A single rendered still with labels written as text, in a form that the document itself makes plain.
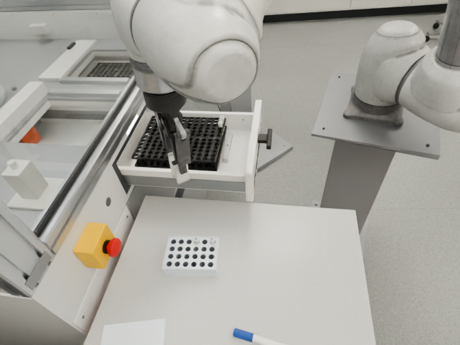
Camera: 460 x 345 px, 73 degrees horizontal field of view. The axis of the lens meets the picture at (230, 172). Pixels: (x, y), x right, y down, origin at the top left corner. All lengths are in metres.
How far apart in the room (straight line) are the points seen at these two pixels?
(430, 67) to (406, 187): 1.23
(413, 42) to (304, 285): 0.69
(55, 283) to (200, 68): 0.50
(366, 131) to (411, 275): 0.87
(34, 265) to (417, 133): 1.04
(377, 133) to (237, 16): 0.81
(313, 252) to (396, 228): 1.11
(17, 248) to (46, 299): 0.13
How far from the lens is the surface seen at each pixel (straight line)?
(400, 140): 1.08
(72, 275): 0.73
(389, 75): 1.01
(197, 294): 0.74
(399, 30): 1.03
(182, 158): 0.62
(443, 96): 0.92
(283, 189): 1.87
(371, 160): 1.21
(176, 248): 0.76
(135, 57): 0.52
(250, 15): 0.37
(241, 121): 0.93
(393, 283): 1.69
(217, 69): 0.32
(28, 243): 0.62
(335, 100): 1.19
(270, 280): 0.74
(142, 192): 0.96
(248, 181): 0.72
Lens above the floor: 1.44
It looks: 47 degrees down
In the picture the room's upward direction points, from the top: 6 degrees counter-clockwise
